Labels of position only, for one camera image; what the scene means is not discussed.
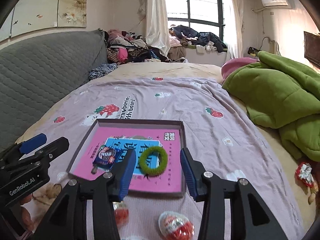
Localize white left curtain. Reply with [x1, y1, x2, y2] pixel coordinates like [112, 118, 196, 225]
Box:
[138, 0, 170, 56]

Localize flower wall painting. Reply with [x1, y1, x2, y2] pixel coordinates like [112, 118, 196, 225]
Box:
[1, 0, 87, 41]

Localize blue snack packet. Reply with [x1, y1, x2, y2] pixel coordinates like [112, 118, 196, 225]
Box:
[91, 145, 123, 174]

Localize red silver candy wrapper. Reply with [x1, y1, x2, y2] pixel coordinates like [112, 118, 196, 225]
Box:
[295, 162, 319, 205]

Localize grey shallow box tray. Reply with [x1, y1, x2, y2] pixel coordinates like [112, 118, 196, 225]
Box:
[67, 119, 185, 198]

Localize dark wooden furniture edge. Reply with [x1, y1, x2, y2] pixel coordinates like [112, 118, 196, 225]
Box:
[304, 31, 320, 68]

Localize grey quilted headboard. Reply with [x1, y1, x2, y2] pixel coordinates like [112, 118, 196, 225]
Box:
[1, 29, 107, 150]

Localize pink pillow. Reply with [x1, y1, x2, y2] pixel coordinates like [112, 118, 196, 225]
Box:
[221, 57, 258, 82]

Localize red surprise egg large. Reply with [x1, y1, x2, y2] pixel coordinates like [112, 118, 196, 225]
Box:
[158, 211, 194, 240]

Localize person's hand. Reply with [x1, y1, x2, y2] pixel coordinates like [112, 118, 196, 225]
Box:
[20, 194, 34, 231]

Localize white curtain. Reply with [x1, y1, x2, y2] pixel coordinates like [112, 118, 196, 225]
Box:
[138, 0, 170, 56]
[222, 0, 244, 61]

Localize beige mesh hair scrunchie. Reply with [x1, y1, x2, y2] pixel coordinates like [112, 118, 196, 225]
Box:
[32, 183, 62, 206]

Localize white air conditioner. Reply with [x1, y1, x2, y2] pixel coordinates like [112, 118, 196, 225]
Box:
[261, 0, 289, 7]

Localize black framed window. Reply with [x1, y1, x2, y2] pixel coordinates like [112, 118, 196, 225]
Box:
[165, 0, 224, 39]

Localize green fuzzy hair tie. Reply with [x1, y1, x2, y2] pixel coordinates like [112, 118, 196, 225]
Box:
[138, 146, 169, 177]

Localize dark clothes on windowsill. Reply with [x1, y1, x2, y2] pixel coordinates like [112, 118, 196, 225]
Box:
[169, 25, 227, 53]

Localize pink strawberry bed sheet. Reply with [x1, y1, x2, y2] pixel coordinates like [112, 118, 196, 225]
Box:
[15, 76, 304, 240]

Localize blue patterned cloth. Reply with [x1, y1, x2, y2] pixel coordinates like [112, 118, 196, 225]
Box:
[88, 63, 118, 81]

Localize red surprise egg small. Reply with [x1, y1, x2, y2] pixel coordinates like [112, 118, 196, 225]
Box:
[113, 201, 129, 227]

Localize white right curtain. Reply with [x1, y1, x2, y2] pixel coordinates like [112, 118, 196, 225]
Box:
[222, 0, 244, 61]

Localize green fleece blanket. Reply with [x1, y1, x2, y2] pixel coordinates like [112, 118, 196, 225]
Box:
[223, 51, 319, 161]

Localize clothes pile by headboard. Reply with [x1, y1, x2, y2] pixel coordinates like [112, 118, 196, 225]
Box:
[104, 29, 171, 65]

